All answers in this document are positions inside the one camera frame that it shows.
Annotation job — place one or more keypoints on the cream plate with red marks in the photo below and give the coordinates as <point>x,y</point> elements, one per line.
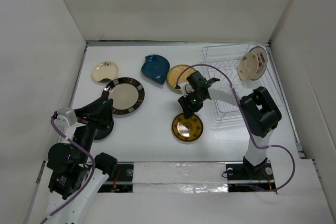
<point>248,66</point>

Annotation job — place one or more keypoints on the gold and black plate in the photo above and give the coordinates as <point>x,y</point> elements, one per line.
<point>187,130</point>

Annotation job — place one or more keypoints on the cream plate with floral print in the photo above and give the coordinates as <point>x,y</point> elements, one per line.
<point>105,71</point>

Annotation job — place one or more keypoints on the black round dish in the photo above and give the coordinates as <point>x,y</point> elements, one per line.
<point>101,134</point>

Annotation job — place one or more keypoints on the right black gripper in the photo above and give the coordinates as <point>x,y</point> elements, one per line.
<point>189,110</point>

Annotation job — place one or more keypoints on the white wire dish rack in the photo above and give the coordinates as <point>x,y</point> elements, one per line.
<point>226,58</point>

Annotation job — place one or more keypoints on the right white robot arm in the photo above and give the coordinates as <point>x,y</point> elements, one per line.
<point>258,109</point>

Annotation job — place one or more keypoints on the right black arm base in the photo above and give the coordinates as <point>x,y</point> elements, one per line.
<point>240,181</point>

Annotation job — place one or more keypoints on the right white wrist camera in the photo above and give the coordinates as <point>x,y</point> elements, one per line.
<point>184,87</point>

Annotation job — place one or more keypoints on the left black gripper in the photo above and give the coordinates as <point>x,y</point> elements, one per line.
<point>102,113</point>

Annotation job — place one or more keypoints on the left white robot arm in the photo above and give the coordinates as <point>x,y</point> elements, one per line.
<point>77,175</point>

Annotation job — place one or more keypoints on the black rimmed striped plate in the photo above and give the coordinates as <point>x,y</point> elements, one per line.
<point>127,95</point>

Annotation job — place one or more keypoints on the white plate with red characters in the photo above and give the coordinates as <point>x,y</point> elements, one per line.
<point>262,56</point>

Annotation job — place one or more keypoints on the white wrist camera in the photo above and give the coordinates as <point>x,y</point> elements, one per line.
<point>184,87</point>
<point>65,117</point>

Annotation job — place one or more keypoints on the woven bamboo plate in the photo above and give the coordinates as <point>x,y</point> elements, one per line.
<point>175,72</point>

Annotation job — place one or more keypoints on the blue leaf shaped dish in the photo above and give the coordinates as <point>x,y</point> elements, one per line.
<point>156,68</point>

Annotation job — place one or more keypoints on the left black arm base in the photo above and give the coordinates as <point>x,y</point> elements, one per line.
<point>121,181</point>

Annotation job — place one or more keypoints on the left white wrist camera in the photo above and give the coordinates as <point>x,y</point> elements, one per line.
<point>65,117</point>

